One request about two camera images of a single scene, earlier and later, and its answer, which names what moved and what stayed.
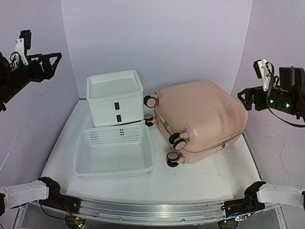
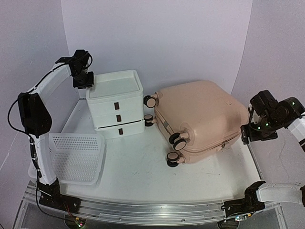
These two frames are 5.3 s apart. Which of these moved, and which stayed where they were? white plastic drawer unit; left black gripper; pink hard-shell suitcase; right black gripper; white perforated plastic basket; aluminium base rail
Moved: left black gripper; white perforated plastic basket; right black gripper
Stayed: white plastic drawer unit; pink hard-shell suitcase; aluminium base rail
